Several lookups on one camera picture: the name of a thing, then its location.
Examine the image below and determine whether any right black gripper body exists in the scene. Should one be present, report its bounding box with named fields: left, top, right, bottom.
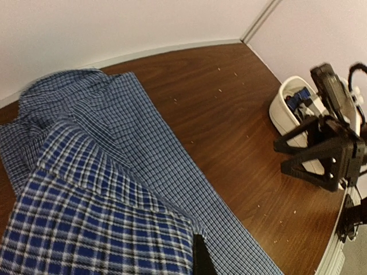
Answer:
left=321, top=115, right=366, bottom=186

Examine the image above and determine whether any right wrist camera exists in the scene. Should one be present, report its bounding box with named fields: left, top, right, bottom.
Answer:
left=310, top=63, right=355, bottom=123

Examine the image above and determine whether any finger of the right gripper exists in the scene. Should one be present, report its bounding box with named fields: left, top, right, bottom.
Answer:
left=273, top=116, right=319, bottom=156
left=280, top=140, right=344, bottom=192

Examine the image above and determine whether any right aluminium frame post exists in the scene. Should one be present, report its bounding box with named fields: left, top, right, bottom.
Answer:
left=240, top=0, right=283, bottom=44

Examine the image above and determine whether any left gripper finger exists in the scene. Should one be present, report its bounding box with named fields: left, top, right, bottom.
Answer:
left=193, top=234, right=216, bottom=275

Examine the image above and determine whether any blue checked long sleeve shirt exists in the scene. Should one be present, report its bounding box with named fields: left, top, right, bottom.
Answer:
left=1, top=69, right=281, bottom=274

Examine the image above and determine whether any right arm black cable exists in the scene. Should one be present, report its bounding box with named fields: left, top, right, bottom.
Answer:
left=346, top=61, right=367, bottom=127

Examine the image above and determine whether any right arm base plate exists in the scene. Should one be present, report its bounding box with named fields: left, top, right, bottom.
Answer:
left=336, top=194, right=366, bottom=243

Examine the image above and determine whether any white plastic basket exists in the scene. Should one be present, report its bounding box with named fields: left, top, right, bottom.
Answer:
left=269, top=76, right=361, bottom=175

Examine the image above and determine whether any dark blue striped shirt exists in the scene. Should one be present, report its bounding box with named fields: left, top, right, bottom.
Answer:
left=285, top=87, right=311, bottom=112

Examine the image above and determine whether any aluminium front rail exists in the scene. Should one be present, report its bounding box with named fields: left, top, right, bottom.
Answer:
left=314, top=187, right=360, bottom=275

